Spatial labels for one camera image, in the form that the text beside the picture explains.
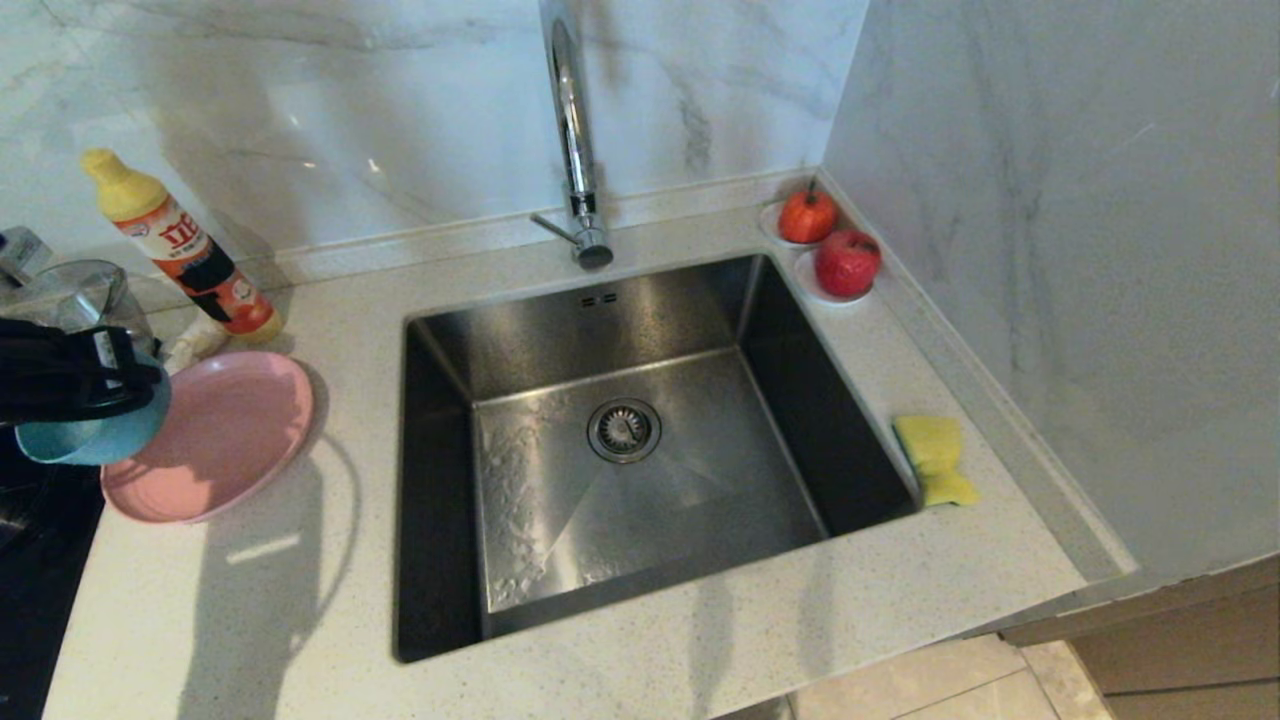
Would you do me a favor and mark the clear glass bowl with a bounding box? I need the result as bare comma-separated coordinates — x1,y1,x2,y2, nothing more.
0,260,131,336

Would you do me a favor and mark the clear glass cup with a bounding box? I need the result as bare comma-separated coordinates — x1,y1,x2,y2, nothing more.
60,275,159,356

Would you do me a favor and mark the black induction cooktop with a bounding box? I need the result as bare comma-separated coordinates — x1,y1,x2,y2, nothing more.
0,425,106,720

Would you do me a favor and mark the stainless steel sink basin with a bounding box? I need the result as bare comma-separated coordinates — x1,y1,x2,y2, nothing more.
395,253,921,663

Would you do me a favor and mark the pink plate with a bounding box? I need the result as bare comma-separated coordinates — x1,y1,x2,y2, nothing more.
101,350,316,525

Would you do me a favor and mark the small white dish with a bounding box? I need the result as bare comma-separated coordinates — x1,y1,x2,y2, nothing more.
794,250,877,307
759,203,839,251

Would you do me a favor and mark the yellow sponge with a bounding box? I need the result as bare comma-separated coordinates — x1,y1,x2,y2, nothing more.
893,415,982,508

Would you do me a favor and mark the chrome gooseneck faucet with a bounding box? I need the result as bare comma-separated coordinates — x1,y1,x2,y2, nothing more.
532,0,617,273

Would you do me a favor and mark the red toy tomato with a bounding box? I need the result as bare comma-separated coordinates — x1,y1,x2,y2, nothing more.
778,180,838,246

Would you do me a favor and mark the light wooden cabinet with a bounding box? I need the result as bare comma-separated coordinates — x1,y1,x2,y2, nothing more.
1000,558,1280,720

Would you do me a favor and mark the orange dish soap bottle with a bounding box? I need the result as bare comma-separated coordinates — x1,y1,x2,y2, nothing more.
81,148,286,344

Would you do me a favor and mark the round metal drain strainer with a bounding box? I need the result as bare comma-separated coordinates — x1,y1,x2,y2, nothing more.
587,398,663,465

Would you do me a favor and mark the red toy apple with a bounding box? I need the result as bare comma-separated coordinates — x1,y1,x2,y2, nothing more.
814,230,883,299

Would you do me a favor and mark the teal bowl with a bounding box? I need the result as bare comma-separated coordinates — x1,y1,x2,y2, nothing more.
15,375,173,467

